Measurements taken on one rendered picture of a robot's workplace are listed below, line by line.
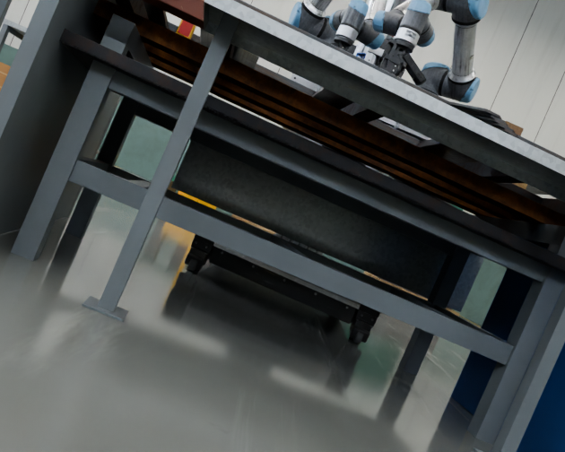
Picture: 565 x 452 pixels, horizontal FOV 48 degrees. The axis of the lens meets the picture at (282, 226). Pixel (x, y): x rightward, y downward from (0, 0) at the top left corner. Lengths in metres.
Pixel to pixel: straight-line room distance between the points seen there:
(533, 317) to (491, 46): 11.26
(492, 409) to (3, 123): 1.53
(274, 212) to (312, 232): 0.17
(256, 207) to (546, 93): 11.01
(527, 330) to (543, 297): 0.11
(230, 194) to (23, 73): 1.13
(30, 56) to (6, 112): 0.14
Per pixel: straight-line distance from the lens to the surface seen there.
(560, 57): 13.42
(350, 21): 2.42
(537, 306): 2.00
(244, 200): 2.49
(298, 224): 2.52
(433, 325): 1.89
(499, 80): 12.96
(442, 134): 1.77
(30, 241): 1.77
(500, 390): 2.01
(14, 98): 1.59
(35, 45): 1.59
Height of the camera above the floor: 0.37
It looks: 1 degrees down
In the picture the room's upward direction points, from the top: 24 degrees clockwise
